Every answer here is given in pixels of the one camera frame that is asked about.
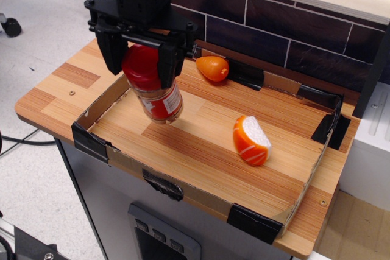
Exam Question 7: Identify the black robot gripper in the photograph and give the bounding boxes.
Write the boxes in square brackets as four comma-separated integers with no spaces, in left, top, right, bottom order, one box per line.
[84,0,196,88]

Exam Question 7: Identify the basil bottle with red cap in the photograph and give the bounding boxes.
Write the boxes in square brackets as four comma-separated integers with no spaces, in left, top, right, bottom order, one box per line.
[122,44,183,124]

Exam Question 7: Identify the cardboard fence with black tape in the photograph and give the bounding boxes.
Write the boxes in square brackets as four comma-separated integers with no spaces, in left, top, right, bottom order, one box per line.
[71,43,349,254]

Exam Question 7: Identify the orange toy carrot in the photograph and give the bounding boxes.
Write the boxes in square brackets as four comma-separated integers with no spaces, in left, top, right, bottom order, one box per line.
[196,55,230,82]

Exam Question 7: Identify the black caster wheel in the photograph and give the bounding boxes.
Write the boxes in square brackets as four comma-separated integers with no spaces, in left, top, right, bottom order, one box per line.
[0,13,22,37]

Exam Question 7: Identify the toy salmon sushi piece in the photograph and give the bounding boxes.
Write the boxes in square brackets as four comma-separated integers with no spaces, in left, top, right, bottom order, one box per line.
[232,116,272,166]

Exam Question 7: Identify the grey control panel with buttons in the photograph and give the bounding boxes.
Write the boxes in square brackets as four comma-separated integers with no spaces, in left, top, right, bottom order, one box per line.
[127,204,202,260]

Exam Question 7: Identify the dark tile backsplash panel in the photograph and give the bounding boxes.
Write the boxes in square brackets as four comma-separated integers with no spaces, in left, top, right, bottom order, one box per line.
[169,0,390,118]

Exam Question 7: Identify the white side cabinet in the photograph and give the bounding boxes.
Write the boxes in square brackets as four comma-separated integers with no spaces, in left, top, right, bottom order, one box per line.
[339,82,389,211]

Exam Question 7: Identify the black floor cable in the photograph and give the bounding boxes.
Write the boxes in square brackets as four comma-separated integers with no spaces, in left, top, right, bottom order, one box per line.
[0,128,57,159]

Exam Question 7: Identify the black metal bracket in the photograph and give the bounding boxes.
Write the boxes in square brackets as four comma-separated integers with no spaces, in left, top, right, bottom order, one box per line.
[1,213,68,260]

